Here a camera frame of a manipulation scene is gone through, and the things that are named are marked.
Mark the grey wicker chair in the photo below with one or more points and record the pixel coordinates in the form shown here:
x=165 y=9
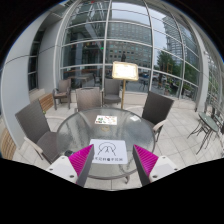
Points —
x=87 y=98
x=111 y=91
x=152 y=119
x=62 y=91
x=34 y=124

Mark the grey wicker chair back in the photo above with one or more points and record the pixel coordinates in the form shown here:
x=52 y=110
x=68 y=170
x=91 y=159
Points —
x=87 y=98

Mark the grey wicker chair right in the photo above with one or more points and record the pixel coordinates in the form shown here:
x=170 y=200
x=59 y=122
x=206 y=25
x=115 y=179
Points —
x=152 y=119

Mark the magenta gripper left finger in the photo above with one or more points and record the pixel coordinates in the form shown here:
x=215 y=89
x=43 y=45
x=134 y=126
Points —
x=74 y=168

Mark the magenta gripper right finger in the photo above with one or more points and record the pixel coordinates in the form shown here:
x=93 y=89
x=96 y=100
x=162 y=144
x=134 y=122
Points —
x=151 y=167

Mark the round glass table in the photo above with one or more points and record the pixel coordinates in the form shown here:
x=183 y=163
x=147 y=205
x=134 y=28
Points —
x=79 y=129

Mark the small white paper card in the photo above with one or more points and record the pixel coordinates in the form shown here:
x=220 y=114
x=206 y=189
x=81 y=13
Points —
x=134 y=118

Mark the small green side table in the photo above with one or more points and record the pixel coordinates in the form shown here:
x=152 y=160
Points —
x=206 y=125

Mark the grey wicker chair far centre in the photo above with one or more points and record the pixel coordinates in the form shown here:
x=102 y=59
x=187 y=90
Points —
x=111 y=91

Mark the white logo mouse pad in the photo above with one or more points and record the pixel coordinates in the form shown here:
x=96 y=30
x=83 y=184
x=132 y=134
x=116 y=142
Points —
x=109 y=151

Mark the wooden bench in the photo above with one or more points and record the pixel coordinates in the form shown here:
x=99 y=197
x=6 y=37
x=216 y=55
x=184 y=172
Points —
x=46 y=99

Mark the grey wicker chair far left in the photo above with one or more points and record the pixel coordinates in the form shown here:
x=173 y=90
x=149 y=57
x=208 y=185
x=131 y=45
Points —
x=62 y=91

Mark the colourful menu card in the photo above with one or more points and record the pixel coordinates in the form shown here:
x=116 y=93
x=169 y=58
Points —
x=106 y=120

